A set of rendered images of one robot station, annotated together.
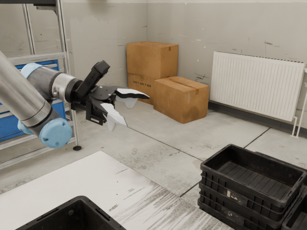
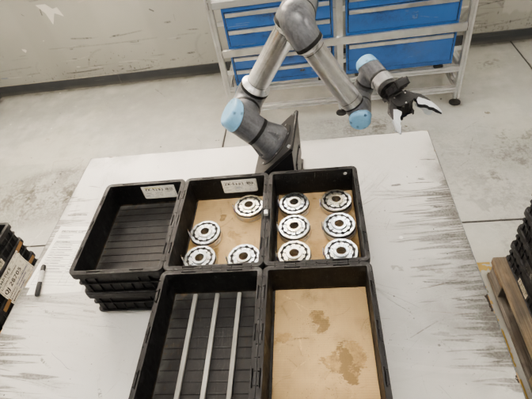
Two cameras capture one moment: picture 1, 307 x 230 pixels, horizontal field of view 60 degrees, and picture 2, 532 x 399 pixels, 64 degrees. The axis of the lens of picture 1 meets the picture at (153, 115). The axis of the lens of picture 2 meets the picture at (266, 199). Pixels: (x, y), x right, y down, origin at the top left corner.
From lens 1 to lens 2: 0.90 m
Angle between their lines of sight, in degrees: 51
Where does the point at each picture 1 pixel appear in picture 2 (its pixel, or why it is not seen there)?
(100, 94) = (399, 100)
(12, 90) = (336, 88)
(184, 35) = not seen: outside the picture
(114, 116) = (396, 123)
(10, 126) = (383, 57)
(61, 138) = (361, 123)
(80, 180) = (389, 152)
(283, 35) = not seen: outside the picture
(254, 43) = not seen: outside the picture
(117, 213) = (395, 190)
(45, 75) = (370, 70)
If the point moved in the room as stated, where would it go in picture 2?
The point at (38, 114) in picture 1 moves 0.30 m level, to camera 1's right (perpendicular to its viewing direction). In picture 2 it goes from (350, 105) to (427, 138)
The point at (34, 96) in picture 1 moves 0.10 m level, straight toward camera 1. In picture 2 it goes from (349, 93) to (340, 110)
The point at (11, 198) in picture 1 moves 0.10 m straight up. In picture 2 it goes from (336, 144) to (336, 126)
